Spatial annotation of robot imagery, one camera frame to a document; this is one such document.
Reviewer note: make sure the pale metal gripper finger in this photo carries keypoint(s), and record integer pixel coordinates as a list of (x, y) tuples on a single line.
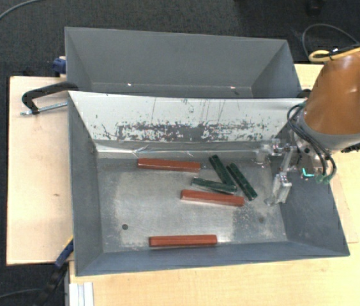
[(272, 148), (282, 186)]

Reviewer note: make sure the dark green flat block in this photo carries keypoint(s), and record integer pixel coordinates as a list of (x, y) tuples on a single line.
[(242, 182), (210, 184), (220, 169)]

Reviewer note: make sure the red-brown flat block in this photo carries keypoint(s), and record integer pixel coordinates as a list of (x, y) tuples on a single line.
[(168, 164), (212, 198), (183, 240)]

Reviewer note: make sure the grey metal bin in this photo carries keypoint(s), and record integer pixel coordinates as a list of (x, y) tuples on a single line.
[(173, 215)]

